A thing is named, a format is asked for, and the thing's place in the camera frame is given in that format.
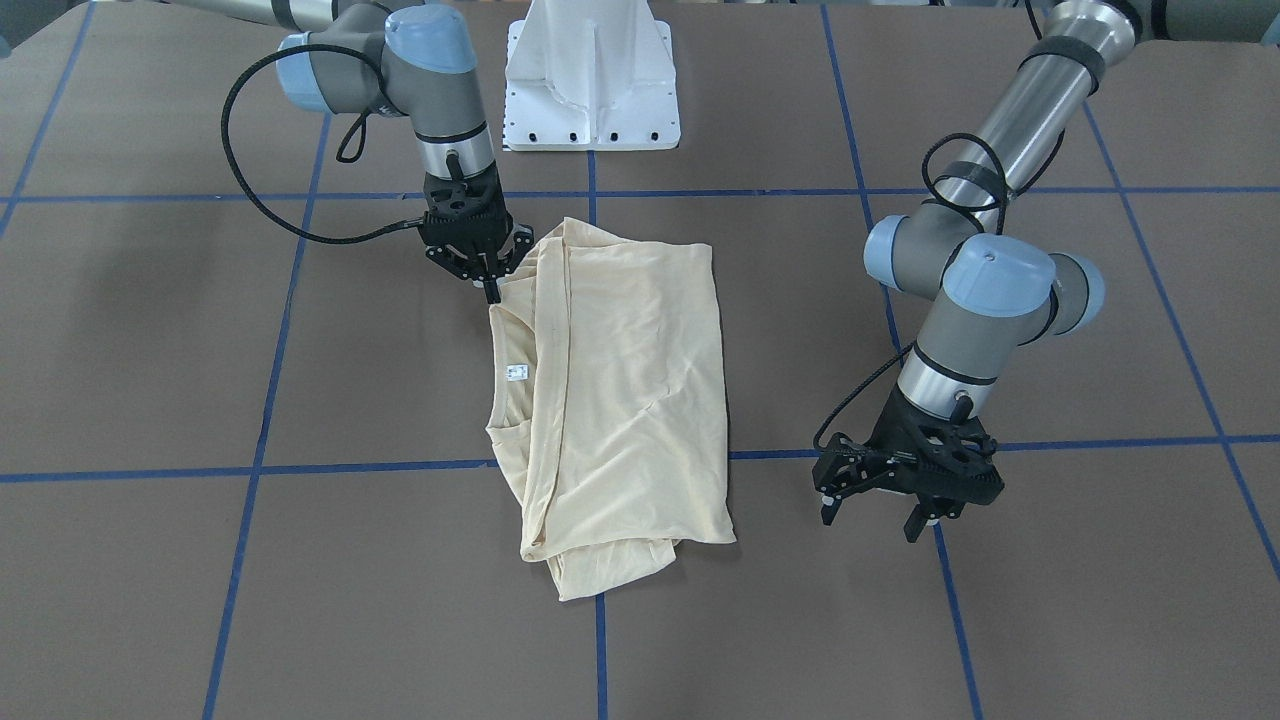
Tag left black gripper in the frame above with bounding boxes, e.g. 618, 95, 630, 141
813, 433, 986, 543

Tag cream long-sleeve printed shirt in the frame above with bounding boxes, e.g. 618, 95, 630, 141
486, 218, 736, 602

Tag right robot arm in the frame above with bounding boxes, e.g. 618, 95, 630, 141
197, 1, 534, 305

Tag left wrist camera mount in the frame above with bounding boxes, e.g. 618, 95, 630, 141
867, 388, 1004, 505

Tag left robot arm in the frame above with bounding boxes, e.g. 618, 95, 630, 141
812, 1, 1277, 542

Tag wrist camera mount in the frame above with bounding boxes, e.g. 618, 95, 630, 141
419, 164, 513, 245
867, 388, 1004, 505

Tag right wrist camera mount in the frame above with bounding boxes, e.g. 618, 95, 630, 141
419, 164, 513, 245

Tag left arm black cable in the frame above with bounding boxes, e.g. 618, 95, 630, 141
812, 132, 1066, 451

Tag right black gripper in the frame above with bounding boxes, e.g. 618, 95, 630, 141
425, 222, 535, 305

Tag white camera post base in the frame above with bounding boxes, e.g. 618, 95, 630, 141
502, 1, 682, 152

